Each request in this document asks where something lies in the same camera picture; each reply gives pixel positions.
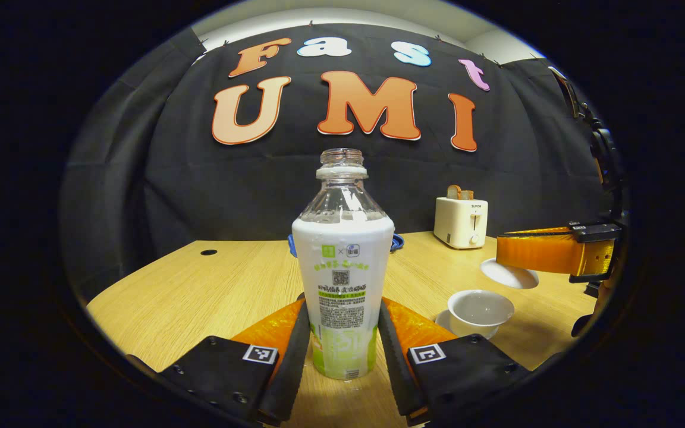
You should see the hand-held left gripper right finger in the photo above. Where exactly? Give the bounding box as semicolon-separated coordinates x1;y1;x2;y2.
377;296;533;427

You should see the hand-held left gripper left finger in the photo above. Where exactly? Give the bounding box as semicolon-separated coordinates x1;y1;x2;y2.
125;292;312;427

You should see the white teacup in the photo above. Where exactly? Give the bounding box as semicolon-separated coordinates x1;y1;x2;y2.
447;289;516;339

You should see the clear water bottle white label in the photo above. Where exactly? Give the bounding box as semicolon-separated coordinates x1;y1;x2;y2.
291;148;395;381

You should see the cream toaster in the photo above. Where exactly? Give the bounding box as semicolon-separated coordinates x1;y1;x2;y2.
433;196;489;250

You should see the blue cloth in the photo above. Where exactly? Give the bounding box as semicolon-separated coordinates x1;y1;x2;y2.
287;233;406;257

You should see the black backdrop cloth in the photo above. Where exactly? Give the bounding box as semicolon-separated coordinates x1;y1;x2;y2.
60;24;629;304

